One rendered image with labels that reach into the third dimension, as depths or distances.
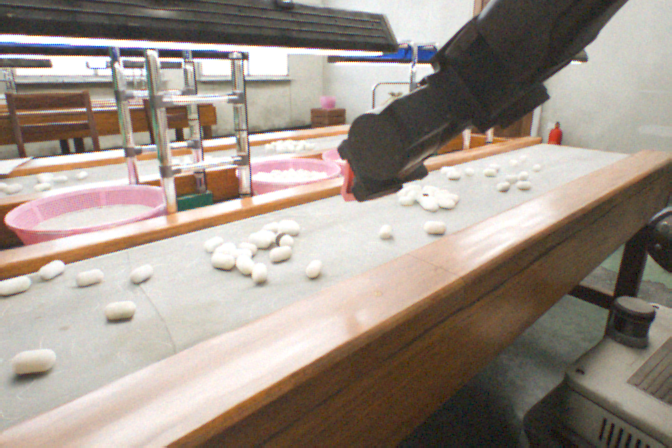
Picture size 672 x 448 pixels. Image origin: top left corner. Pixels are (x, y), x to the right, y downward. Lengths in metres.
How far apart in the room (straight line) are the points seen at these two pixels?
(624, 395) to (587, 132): 4.53
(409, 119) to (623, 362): 0.78
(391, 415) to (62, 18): 0.55
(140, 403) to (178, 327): 0.13
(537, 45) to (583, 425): 0.77
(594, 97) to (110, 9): 5.02
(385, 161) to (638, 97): 4.92
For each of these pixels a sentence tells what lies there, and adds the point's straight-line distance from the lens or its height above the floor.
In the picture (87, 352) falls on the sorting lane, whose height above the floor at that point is 0.74.
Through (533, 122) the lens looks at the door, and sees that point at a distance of 5.38.
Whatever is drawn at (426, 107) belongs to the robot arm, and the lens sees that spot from 0.32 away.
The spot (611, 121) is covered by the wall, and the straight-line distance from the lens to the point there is 5.24.
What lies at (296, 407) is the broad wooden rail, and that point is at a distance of 0.38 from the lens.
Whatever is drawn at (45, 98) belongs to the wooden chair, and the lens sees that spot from 2.96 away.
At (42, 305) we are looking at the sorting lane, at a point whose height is 0.74.
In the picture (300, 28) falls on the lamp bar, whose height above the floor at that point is 1.07.
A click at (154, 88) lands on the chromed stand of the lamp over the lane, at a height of 0.98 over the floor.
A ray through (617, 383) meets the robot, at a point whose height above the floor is 0.47.
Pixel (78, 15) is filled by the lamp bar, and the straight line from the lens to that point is 0.53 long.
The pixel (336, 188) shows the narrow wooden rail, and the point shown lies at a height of 0.76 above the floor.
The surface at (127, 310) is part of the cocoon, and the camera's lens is 0.51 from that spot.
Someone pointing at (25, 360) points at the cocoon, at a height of 0.76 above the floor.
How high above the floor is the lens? 1.00
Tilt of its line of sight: 17 degrees down
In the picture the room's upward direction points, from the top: straight up
